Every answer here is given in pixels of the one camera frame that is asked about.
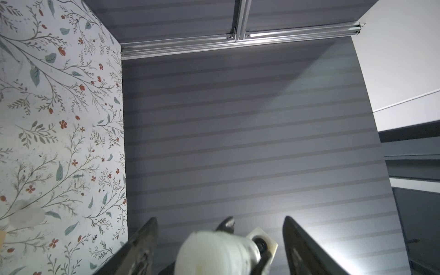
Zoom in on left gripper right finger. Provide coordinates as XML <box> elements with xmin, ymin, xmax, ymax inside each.
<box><xmin>283</xmin><ymin>216</ymin><xmax>349</xmax><ymax>275</ymax></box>

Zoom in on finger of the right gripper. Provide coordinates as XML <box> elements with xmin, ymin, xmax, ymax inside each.
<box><xmin>215</xmin><ymin>216</ymin><xmax>235</xmax><ymax>234</ymax></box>

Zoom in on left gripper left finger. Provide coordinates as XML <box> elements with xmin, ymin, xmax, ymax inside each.
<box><xmin>95</xmin><ymin>217</ymin><xmax>159</xmax><ymax>275</ymax></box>

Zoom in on white glue stick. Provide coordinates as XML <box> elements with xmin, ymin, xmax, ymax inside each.
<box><xmin>174</xmin><ymin>231</ymin><xmax>261</xmax><ymax>275</ymax></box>

